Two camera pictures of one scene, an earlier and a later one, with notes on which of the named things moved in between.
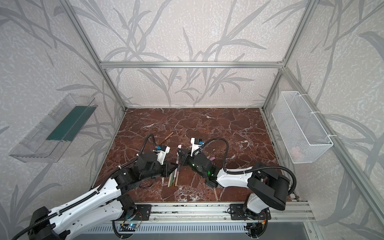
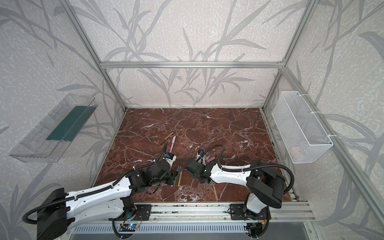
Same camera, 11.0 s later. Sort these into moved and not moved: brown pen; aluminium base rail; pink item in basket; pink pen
Moved: pink pen
Not moved: pink item in basket; brown pen; aluminium base rail
